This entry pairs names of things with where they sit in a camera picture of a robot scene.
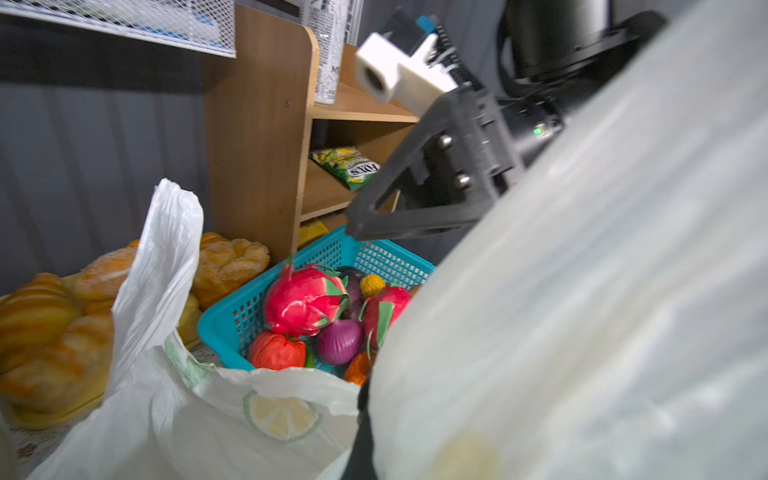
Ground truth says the purple onion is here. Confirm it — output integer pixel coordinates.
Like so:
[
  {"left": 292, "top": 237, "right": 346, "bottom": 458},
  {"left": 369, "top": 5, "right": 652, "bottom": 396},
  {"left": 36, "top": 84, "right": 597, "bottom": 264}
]
[{"left": 316, "top": 319, "right": 363, "bottom": 366}]

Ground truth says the green Fox's candy bag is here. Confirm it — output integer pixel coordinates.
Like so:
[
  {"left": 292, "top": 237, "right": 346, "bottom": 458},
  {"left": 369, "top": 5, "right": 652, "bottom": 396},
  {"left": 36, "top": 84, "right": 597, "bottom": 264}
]
[{"left": 309, "top": 147, "right": 381, "bottom": 191}]

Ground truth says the white plastic grocery bag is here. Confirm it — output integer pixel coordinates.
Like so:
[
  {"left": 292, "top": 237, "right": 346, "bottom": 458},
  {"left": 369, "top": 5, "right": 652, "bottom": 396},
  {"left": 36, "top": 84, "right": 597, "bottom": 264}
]
[{"left": 33, "top": 1, "right": 767, "bottom": 479}]

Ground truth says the teal plastic basket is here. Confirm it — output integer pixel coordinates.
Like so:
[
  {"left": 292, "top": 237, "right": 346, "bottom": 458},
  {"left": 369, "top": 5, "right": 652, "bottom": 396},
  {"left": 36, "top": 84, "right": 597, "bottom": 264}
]
[{"left": 198, "top": 227, "right": 435, "bottom": 371}]

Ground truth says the left silver drink can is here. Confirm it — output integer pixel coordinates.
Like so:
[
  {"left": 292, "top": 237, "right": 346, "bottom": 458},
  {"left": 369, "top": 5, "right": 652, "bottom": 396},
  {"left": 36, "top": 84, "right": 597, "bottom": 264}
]
[{"left": 300, "top": 0, "right": 350, "bottom": 105}]

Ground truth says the pink dragon fruit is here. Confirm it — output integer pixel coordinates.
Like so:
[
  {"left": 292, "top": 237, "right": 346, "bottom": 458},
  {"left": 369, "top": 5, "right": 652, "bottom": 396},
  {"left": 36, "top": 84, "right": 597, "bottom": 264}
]
[
  {"left": 361, "top": 286, "right": 412, "bottom": 351},
  {"left": 264, "top": 263, "right": 350, "bottom": 337}
]

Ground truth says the lower pink dragon fruit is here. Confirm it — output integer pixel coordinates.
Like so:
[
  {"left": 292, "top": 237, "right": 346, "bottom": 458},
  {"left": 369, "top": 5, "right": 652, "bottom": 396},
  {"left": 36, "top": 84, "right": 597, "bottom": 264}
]
[{"left": 361, "top": 286, "right": 412, "bottom": 351}]

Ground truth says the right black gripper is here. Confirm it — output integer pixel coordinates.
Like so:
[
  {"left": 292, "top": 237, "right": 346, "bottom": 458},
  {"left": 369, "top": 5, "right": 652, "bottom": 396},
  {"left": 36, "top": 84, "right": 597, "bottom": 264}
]
[{"left": 346, "top": 87, "right": 564, "bottom": 240}]

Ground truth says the wooden shelf unit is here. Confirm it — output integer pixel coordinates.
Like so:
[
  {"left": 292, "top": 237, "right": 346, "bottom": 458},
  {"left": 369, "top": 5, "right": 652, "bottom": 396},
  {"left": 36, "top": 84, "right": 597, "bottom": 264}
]
[{"left": 202, "top": 5, "right": 418, "bottom": 263}]

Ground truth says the white wire wall basket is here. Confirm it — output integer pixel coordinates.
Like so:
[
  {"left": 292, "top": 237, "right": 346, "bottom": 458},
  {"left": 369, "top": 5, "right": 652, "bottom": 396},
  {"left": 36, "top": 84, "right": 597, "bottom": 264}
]
[{"left": 1, "top": 0, "right": 236, "bottom": 58}]

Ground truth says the yellow bread tray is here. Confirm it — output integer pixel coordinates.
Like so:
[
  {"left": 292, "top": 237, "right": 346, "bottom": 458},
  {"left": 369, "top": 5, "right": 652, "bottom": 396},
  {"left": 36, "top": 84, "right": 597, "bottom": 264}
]
[{"left": 1, "top": 232, "right": 271, "bottom": 430}]

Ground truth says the red tomato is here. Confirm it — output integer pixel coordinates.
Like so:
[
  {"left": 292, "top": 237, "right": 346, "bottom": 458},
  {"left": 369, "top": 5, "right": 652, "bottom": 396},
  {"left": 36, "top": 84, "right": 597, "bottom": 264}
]
[{"left": 246, "top": 331, "right": 307, "bottom": 371}]

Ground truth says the upper pink dragon fruit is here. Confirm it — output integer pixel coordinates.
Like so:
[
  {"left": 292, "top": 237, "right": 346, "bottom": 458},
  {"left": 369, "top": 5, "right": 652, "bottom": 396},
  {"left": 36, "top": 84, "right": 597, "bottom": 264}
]
[{"left": 264, "top": 263, "right": 350, "bottom": 337}]

